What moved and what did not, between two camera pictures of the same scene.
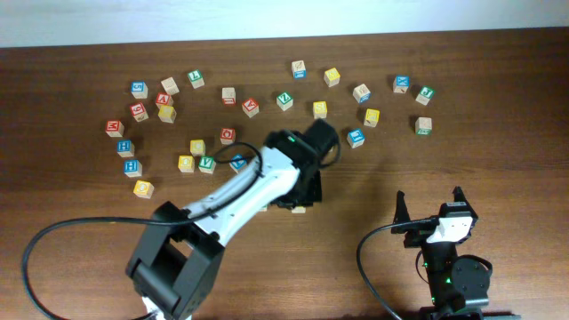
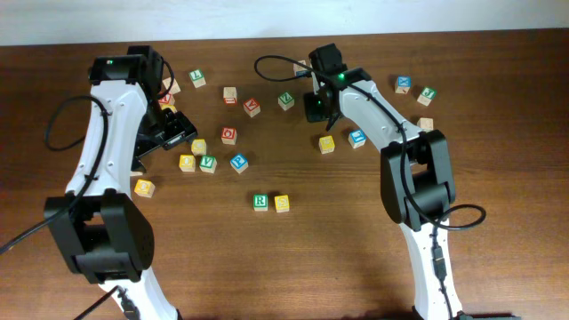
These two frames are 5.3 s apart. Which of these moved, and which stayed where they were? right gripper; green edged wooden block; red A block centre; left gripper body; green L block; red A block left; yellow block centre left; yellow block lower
Moved: right gripper; left gripper body
Stayed: green L block; yellow block lower; red A block left; yellow block centre left; red A block centre; green edged wooden block
